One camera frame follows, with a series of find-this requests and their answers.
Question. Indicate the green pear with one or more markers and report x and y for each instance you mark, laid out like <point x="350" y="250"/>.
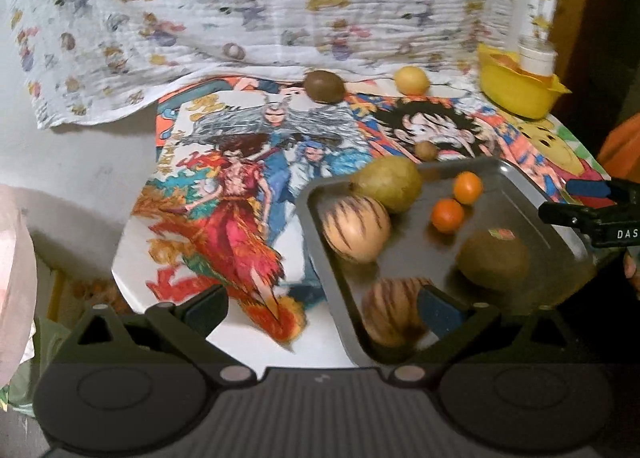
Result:
<point x="390" y="182"/>

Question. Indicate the orange cloth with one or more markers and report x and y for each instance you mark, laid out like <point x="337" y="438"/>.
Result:
<point x="622" y="145"/>

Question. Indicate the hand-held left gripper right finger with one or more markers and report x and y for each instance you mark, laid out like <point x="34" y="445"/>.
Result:
<point x="440" y="312"/>

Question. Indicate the dark striped pepino melon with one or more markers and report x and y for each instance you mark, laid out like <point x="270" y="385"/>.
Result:
<point x="395" y="310"/>

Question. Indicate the yellow plastic bowl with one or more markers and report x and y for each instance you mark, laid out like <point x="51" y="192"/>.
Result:
<point x="515" y="92"/>

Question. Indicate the yellow lemon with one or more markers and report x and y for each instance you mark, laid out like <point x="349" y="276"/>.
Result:
<point x="412" y="80"/>

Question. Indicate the small orange tangerine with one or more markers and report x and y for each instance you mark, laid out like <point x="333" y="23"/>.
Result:
<point x="447" y="215"/>
<point x="468" y="188"/>

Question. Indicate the small brown round fruit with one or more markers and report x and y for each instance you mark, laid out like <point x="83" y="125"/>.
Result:
<point x="427" y="150"/>

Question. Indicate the white printed cloth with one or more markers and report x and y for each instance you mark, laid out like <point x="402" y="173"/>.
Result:
<point x="225" y="2"/>

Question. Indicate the brown wooden board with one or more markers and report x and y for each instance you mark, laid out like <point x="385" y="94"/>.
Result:
<point x="600" y="37"/>

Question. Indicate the red dragon anime drawing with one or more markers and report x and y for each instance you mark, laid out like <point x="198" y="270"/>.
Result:
<point x="225" y="198"/>

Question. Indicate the brown kiwi with sticker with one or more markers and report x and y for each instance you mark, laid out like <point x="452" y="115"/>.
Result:
<point x="492" y="259"/>

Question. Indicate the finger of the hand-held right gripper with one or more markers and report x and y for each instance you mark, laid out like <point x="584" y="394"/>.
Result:
<point x="562" y="214"/>
<point x="587" y="189"/>

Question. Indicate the person's right hand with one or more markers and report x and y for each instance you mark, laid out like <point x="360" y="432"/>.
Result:
<point x="632" y="270"/>

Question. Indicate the white plastic bottle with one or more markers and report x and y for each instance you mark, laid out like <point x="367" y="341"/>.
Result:
<point x="537" y="55"/>

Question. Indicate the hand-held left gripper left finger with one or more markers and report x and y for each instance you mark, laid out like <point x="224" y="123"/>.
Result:
<point x="205" y="309"/>

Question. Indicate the white paper sheet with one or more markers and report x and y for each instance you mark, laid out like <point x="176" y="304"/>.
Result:
<point x="320" y="345"/>

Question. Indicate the pale striped pepino melon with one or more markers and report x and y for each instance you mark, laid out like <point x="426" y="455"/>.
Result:
<point x="356" y="228"/>

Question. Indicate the metal tray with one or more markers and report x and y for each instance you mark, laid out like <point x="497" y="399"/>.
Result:
<point x="420" y="258"/>

